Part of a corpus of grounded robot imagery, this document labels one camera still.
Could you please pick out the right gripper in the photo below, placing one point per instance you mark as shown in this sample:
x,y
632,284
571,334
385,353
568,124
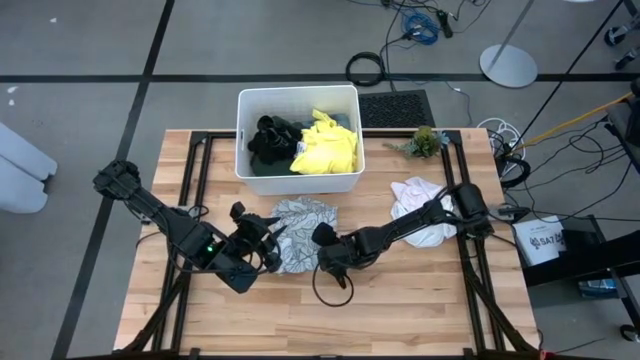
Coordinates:
x,y
340,252

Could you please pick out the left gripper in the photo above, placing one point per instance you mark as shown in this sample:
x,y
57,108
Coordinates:
x,y
255,240

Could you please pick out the white black-lined patterned garment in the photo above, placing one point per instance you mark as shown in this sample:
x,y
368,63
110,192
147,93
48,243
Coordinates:
x,y
305,225

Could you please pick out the dark green buttoned garment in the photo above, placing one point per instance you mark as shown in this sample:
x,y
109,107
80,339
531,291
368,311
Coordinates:
x,y
270,169

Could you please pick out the black garment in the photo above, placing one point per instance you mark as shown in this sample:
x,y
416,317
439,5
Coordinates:
x,y
272,142

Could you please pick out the plain white garment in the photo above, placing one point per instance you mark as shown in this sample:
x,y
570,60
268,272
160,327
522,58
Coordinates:
x,y
430,235

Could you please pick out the yellow garment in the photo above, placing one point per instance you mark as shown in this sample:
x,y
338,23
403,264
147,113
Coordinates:
x,y
327,152

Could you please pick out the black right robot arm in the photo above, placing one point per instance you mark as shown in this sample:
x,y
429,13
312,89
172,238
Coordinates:
x,y
415,220

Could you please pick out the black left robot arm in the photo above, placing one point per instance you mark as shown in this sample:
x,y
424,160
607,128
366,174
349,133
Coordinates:
x,y
170,225

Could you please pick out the white perforated laundry basket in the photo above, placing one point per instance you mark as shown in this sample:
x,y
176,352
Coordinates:
x,y
300,185

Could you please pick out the small potted succulent plant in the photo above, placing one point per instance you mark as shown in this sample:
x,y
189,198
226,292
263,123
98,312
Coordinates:
x,y
424,142

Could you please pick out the black floor mat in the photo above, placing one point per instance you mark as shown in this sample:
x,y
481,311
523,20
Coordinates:
x,y
395,110

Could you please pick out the black power adapter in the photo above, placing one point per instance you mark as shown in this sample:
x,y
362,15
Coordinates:
x,y
515,211

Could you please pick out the white labelled box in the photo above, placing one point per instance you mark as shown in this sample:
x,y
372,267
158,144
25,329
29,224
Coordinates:
x,y
540,242

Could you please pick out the grey round-base stand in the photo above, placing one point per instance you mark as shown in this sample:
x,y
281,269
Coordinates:
x,y
507,67

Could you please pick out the black equipment cart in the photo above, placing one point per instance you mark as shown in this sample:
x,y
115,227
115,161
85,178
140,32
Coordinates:
x,y
590,255

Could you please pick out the black power strip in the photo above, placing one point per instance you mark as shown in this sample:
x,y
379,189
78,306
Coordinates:
x,y
445,25

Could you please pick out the light grey padded object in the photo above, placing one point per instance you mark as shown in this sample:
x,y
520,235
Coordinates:
x,y
22,170

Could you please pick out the blue packet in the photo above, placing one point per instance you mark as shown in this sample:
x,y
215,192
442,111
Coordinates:
x,y
597,287

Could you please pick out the long yellow bar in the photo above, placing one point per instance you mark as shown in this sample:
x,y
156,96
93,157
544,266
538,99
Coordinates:
x,y
575,120

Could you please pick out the thin black pole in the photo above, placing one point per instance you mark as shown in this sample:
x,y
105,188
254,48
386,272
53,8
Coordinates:
x,y
570,70

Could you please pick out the black caster wheel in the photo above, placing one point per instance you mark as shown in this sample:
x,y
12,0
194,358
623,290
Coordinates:
x,y
617,35
627,60

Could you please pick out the black aluminium table frame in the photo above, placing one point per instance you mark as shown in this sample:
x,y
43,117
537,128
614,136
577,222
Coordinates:
x,y
215,134

